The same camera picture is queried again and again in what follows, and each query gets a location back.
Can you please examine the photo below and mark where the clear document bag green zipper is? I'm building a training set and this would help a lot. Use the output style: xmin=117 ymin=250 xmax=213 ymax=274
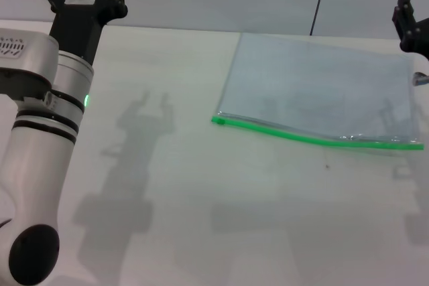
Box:
xmin=210 ymin=32 xmax=425 ymax=152

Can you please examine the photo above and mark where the right wrist metal connector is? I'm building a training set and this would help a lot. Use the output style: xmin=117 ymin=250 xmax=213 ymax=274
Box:
xmin=412 ymin=71 xmax=429 ymax=87

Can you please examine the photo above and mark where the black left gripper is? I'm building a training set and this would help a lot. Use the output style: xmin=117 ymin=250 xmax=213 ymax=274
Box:
xmin=42 ymin=0 xmax=129 ymax=66

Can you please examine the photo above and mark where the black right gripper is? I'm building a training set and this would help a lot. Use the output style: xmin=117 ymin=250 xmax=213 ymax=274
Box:
xmin=391 ymin=0 xmax=429 ymax=61

